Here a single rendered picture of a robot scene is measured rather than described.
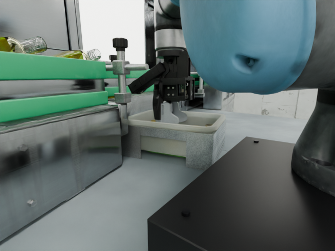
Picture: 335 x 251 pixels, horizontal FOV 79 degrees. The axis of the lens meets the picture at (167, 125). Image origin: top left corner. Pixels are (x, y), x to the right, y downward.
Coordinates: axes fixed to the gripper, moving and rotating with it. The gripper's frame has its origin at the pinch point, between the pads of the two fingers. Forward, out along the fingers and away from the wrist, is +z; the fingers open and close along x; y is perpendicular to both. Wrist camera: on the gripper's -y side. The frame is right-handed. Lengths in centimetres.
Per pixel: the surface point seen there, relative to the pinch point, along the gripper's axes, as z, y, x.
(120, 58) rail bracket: -17.5, -2.5, -13.5
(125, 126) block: -3.8, -2.7, -12.8
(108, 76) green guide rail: -14.5, -14.1, -3.9
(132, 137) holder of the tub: -0.5, -3.4, -9.6
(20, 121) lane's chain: -8.1, -5.0, -31.8
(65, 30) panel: -28.0, -30.7, -2.0
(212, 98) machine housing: -3, -4, 71
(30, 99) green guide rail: -10.9, -3.9, -30.8
